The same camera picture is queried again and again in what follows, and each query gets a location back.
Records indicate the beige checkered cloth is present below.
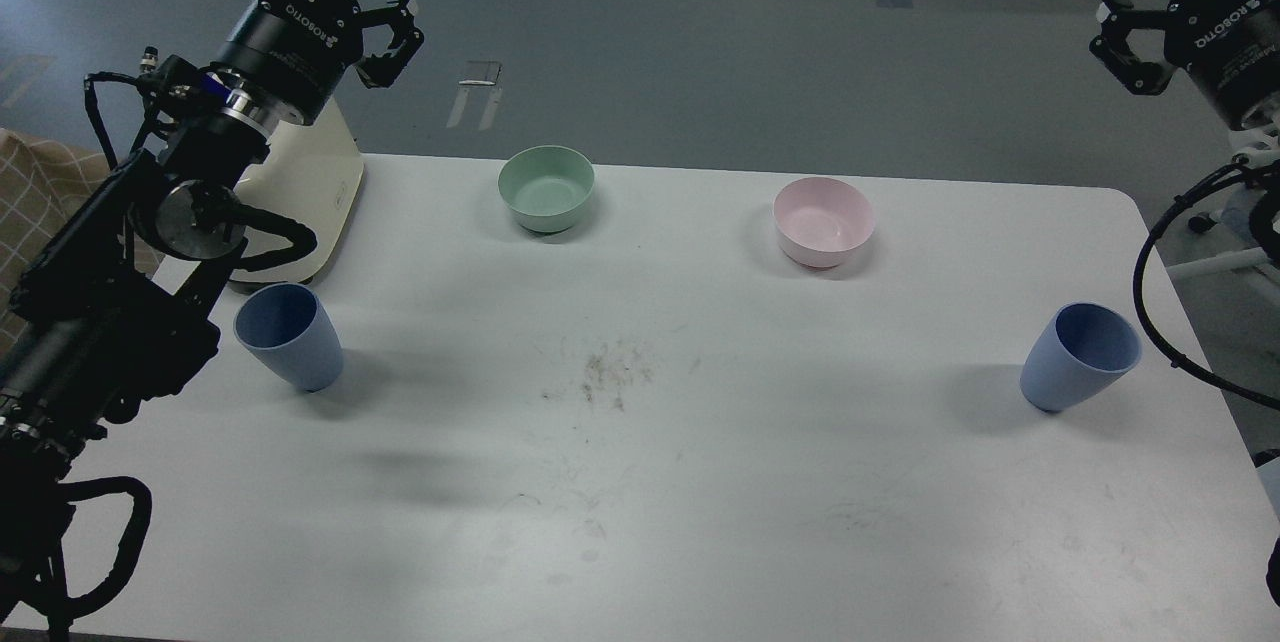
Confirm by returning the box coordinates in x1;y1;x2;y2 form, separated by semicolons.
1;130;109;352

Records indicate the white chair base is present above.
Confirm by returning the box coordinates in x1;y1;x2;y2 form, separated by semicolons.
1167;115;1279;294

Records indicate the black Robotiq gripper image-left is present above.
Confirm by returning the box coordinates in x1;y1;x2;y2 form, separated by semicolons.
212;0;425;124

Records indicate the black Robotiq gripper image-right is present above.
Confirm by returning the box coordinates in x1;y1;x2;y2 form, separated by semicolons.
1088;0;1279;130

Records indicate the blue cup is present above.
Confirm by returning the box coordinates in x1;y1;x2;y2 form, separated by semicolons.
233;283;346;393
1019;303;1142;413

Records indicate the pink bowl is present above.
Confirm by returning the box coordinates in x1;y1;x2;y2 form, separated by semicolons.
771;176;878;269

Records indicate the cream toaster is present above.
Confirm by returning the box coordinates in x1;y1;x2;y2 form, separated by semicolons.
230;98;365;288

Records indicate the green bowl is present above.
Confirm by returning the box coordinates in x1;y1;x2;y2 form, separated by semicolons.
497;145;596;235

